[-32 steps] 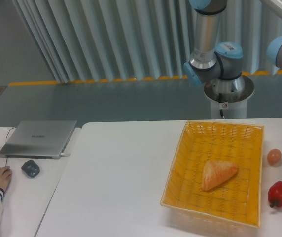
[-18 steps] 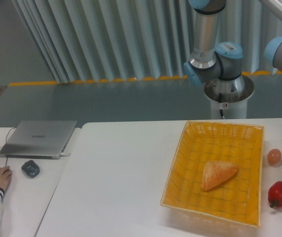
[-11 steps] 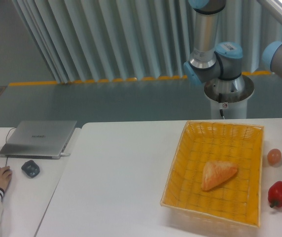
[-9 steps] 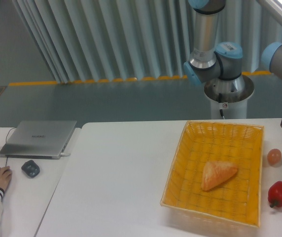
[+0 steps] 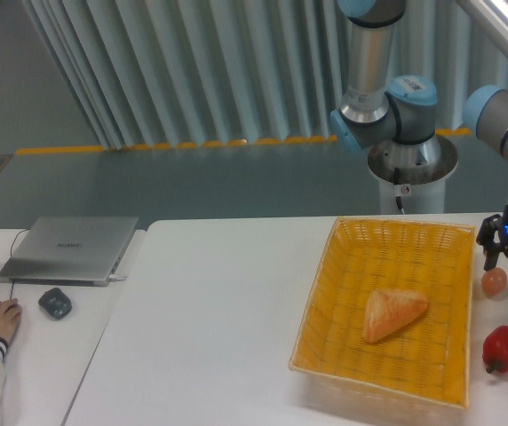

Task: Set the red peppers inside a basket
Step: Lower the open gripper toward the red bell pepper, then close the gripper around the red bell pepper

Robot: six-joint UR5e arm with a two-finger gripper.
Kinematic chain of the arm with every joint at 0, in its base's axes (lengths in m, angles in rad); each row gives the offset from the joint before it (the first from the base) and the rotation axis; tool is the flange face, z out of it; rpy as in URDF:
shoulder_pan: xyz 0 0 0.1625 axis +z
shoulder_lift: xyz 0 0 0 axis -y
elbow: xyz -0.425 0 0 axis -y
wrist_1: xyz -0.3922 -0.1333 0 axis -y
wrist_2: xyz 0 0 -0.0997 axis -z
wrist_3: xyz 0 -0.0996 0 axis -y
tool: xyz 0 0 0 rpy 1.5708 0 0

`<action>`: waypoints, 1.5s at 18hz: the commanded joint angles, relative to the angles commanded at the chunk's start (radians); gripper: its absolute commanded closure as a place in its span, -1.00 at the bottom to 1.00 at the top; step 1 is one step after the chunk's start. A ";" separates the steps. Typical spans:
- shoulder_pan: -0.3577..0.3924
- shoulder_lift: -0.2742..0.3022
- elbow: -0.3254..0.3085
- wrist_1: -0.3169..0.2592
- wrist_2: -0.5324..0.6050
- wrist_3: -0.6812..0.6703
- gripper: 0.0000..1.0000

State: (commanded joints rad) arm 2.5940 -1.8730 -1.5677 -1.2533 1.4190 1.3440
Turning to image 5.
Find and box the red bell pepper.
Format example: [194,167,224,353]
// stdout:
[482,325,508,374]

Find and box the black computer mouse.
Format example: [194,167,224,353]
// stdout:
[4,299,22,328]

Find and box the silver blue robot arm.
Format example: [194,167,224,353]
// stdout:
[330,1,508,269]

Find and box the yellow woven basket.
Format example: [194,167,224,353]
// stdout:
[289,217,475,408]

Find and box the brown egg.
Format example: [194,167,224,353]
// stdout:
[480,267,508,296]

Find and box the triangular bread pastry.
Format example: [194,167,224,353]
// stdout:
[362,289,429,343]

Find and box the white usb plug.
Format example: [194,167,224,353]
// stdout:
[108,274,127,282]

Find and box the silver closed laptop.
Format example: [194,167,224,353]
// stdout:
[0,217,138,287]

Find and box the dark grey small case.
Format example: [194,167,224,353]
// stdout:
[38,288,73,320]

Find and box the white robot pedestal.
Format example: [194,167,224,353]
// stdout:
[368,135,458,215]

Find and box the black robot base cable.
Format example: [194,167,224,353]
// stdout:
[393,166,408,217]

